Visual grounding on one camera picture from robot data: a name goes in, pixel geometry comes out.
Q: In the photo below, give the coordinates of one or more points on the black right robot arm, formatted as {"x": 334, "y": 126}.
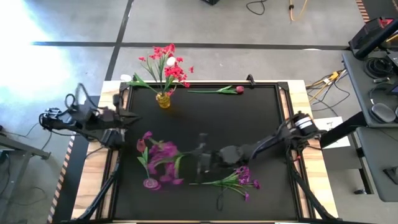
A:
{"x": 264, "y": 143}

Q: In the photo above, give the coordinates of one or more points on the black frame clamp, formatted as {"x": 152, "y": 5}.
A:
{"x": 250, "y": 79}

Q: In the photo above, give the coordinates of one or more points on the gray headphones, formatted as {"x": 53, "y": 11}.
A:
{"x": 383, "y": 112}

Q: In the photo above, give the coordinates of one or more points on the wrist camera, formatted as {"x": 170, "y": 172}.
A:
{"x": 203, "y": 140}
{"x": 116, "y": 100}

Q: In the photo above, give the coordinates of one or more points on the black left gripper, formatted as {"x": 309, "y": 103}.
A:
{"x": 112, "y": 119}

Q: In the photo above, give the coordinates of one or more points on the pink glass vase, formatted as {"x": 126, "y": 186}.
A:
{"x": 150, "y": 184}

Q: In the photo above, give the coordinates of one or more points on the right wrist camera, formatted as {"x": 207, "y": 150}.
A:
{"x": 203, "y": 140}

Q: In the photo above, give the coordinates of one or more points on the black diagonal frame strut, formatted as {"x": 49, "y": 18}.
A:
{"x": 308, "y": 193}
{"x": 102, "y": 193}

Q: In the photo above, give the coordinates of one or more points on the black board with striped edge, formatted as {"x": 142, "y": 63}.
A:
{"x": 71, "y": 174}

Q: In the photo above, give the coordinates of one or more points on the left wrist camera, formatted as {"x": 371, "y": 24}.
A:
{"x": 116, "y": 100}

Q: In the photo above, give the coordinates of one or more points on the white artificial tulip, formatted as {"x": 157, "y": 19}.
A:
{"x": 126, "y": 77}
{"x": 171, "y": 61}

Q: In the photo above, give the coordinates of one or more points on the black monitor on stand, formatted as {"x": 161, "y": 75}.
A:
{"x": 370, "y": 34}

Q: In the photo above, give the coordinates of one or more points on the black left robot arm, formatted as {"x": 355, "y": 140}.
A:
{"x": 81, "y": 119}

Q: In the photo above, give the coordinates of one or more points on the gray metal stand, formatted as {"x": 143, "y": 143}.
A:
{"x": 18, "y": 147}

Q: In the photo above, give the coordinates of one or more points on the yellow glass vase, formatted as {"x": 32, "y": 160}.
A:
{"x": 163, "y": 100}

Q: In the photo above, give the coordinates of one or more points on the white paper sheet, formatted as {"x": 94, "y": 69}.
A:
{"x": 331, "y": 124}

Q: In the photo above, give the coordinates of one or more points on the gray desk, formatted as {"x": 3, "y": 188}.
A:
{"x": 357, "y": 87}

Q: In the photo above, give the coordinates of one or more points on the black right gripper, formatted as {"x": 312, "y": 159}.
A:
{"x": 208, "y": 165}

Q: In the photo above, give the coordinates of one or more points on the black table mat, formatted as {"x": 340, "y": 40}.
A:
{"x": 248, "y": 124}

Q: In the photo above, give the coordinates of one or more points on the purple artificial flower bunch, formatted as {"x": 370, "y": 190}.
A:
{"x": 163, "y": 152}
{"x": 242, "y": 177}

